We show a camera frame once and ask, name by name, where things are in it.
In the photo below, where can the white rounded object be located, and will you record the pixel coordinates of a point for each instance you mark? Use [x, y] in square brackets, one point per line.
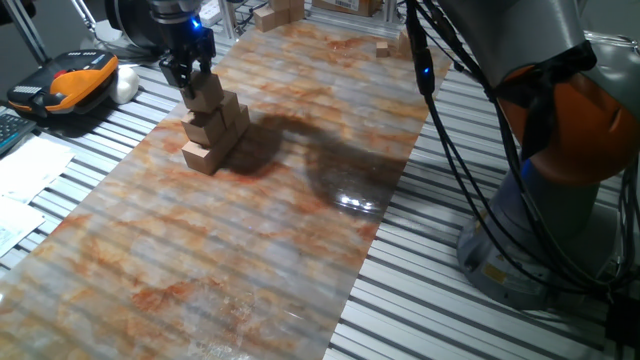
[126, 85]

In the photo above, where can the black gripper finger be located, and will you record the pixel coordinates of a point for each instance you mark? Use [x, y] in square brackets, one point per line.
[207, 57]
[177, 75]

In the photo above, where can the black sleeved forearm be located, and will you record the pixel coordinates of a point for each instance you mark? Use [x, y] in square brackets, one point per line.
[17, 10]

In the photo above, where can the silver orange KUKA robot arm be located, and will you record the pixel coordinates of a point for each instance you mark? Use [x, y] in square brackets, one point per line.
[520, 40]

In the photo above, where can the white paper sheet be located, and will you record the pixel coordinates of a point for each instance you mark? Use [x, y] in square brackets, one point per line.
[30, 167]
[15, 222]

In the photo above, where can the orange black teach pendant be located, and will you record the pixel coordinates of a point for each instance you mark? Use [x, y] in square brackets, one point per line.
[75, 82]

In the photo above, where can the thin metal tripod leg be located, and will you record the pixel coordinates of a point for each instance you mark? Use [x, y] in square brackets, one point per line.
[85, 15]

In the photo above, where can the orange grey marble mat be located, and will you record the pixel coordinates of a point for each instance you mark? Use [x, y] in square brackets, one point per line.
[250, 275]

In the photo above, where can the brown cardboard box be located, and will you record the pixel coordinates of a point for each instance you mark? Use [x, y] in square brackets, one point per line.
[345, 6]

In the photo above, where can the grey metal stand bar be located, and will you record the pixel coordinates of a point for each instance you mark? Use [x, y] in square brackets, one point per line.
[27, 32]

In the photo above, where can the black keyboard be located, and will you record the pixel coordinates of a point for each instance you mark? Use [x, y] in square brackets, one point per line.
[12, 130]

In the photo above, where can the black round machine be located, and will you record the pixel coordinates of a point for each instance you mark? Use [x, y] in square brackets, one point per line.
[130, 22]

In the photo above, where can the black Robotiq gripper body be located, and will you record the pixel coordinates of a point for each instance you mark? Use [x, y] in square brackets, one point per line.
[187, 40]

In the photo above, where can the aluminium frame post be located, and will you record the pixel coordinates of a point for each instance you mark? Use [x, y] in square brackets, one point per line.
[228, 20]
[391, 10]

